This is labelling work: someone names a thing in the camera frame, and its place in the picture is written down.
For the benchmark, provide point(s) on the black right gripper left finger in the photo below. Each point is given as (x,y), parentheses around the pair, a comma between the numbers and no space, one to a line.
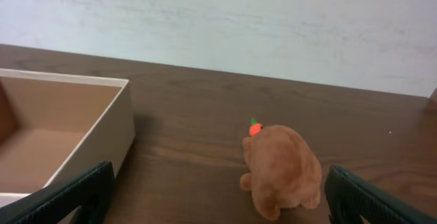
(87,196)

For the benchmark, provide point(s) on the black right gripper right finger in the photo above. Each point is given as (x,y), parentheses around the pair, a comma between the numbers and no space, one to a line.
(352,199)

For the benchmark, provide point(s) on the brown plush capybara toy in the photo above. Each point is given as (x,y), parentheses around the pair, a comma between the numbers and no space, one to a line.
(283,171)

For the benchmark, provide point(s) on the white cardboard box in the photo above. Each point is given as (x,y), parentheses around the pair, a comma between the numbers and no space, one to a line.
(56,126)

